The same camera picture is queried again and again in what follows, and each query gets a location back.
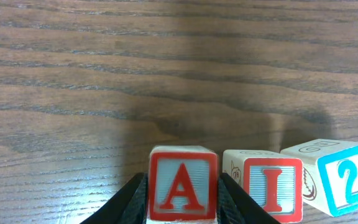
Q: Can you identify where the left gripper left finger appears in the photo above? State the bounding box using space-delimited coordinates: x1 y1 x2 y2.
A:
81 172 148 224

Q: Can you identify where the blue number 2 block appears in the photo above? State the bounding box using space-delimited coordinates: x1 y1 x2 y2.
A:
280 139 358 217

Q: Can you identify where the red letter A block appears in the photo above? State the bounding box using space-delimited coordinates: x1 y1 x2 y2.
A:
148 145 219 223

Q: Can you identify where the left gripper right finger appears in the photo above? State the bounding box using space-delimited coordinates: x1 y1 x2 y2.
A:
216 173 280 224

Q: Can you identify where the red letter I block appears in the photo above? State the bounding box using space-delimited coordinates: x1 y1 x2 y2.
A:
222 149 303 223

